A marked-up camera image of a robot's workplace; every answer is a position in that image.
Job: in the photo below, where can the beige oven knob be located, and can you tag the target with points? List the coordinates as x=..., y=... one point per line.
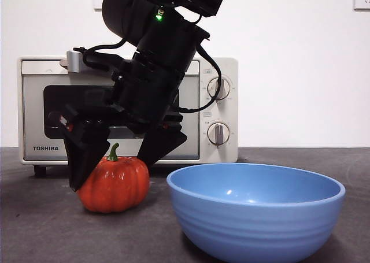
x=214, y=86
x=218, y=133

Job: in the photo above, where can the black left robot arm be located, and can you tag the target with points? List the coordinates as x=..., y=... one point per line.
x=162, y=57

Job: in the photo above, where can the orange toy pumpkin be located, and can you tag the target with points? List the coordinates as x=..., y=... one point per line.
x=115, y=188

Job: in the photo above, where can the blue ribbed bowl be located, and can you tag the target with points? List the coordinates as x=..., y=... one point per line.
x=254, y=222

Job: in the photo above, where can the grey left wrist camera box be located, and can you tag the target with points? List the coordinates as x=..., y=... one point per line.
x=74, y=61

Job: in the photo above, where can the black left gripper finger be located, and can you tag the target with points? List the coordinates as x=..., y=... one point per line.
x=160, y=146
x=82, y=162

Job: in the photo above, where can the white Toshiba toaster oven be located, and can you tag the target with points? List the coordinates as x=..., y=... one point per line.
x=188, y=72

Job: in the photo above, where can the glass-windowed oven door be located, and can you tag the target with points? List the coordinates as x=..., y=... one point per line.
x=37, y=101

